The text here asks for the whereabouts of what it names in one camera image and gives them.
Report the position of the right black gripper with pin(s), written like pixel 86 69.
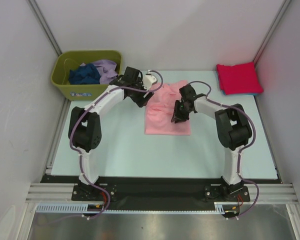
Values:
pixel 177 115

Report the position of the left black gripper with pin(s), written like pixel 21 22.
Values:
pixel 141 101

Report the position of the pink t shirt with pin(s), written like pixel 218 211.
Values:
pixel 159 111

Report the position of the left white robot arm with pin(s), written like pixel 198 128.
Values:
pixel 85 132

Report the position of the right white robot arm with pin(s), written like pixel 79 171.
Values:
pixel 234 127

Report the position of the lilac t shirt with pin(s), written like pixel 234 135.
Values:
pixel 106 69

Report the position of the dark blue t shirt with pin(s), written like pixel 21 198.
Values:
pixel 84 75

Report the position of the folded red t shirt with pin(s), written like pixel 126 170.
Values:
pixel 239 78

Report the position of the folded blue t shirt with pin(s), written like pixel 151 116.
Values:
pixel 220 85

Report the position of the olive green plastic bin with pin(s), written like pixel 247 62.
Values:
pixel 70 61

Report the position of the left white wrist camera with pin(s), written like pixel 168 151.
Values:
pixel 148 80

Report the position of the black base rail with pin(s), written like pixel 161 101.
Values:
pixel 160 194

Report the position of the left aluminium frame post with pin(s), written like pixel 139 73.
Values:
pixel 39 16

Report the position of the aluminium frame post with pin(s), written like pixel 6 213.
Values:
pixel 272 29
pixel 39 16

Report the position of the right aluminium frame post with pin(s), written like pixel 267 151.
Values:
pixel 272 29

